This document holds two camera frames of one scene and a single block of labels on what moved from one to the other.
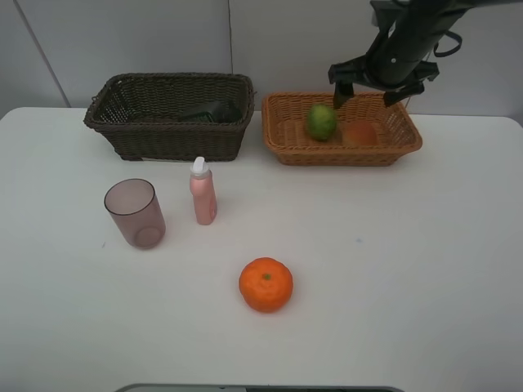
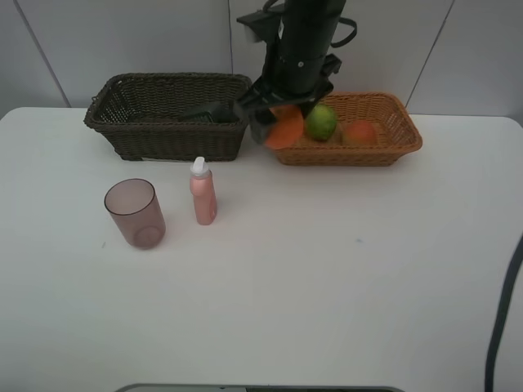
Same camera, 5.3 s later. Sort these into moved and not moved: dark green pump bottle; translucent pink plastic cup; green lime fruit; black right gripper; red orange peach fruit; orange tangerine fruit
Moved: orange tangerine fruit; black right gripper
Not moved: green lime fruit; red orange peach fruit; dark green pump bottle; translucent pink plastic cup
